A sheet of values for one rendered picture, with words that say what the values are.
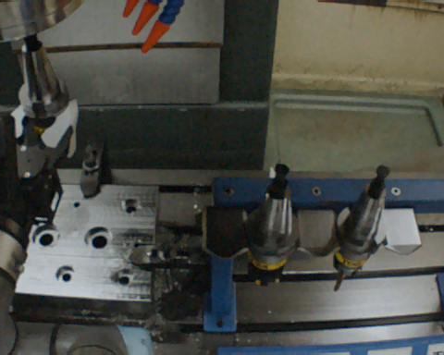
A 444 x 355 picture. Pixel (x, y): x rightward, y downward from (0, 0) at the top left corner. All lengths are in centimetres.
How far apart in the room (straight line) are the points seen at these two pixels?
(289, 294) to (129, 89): 58
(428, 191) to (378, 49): 103
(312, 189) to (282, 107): 106
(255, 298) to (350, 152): 79
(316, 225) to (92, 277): 39
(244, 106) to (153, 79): 23
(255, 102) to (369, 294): 55
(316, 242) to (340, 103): 114
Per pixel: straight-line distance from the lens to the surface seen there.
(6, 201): 59
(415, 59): 177
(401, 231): 69
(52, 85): 66
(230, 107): 129
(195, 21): 111
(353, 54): 170
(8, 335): 58
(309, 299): 97
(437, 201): 72
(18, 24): 53
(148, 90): 124
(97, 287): 88
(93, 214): 96
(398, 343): 90
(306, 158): 159
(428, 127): 181
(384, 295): 100
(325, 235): 66
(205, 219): 66
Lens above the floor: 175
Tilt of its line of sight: 50 degrees down
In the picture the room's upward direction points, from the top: 2 degrees clockwise
